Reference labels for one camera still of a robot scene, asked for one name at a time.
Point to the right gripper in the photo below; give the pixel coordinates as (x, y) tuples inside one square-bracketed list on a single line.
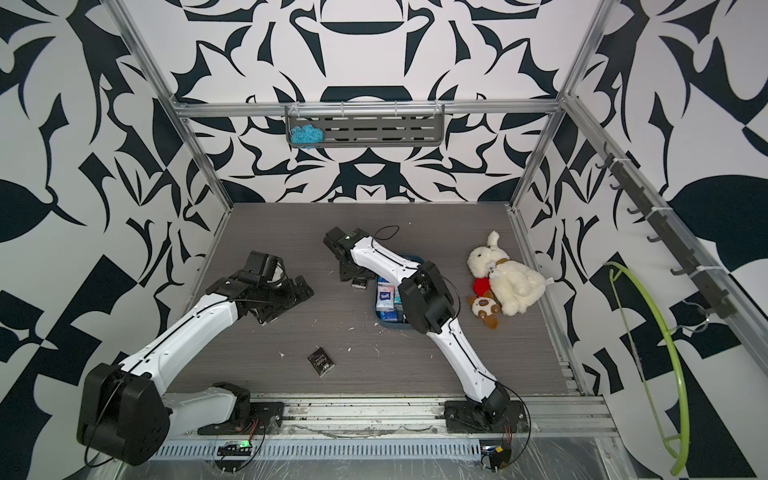
[(360, 273)]

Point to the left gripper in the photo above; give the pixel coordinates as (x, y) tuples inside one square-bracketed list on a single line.
[(291, 296)]

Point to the black Face tissue pack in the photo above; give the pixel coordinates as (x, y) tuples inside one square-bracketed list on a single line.
[(321, 362), (360, 283)]

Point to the pink blue Tempo tissue pack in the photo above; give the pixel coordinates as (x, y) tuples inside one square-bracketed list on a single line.
[(384, 297)]

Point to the teal plastic storage box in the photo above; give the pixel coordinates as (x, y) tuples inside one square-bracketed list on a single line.
[(403, 324)]

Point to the dark blue Tempo tissue pack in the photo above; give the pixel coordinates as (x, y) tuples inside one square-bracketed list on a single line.
[(389, 316)]

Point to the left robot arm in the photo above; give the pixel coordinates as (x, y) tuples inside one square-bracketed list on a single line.
[(127, 412)]

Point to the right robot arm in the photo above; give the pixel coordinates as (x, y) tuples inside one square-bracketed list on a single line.
[(428, 308)]

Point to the small black electronics box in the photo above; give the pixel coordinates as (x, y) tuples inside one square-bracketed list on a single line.
[(236, 449)]

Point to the black round plug box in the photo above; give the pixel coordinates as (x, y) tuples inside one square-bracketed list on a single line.
[(495, 458)]

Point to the cyan crumpled item in rack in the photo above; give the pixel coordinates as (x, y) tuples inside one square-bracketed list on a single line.
[(307, 136)]

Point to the white plush toy dog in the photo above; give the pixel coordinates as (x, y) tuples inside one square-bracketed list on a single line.
[(501, 285)]

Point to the grey slotted wall rack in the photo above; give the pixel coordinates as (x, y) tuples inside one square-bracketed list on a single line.
[(369, 126)]

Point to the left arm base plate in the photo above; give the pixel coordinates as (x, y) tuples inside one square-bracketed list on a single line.
[(266, 416)]

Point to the white ribbed cable duct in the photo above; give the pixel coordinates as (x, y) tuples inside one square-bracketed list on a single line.
[(462, 449)]

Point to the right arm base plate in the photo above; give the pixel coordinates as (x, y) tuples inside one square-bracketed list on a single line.
[(470, 417)]

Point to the black hook rail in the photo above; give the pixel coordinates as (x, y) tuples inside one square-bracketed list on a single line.
[(669, 229)]

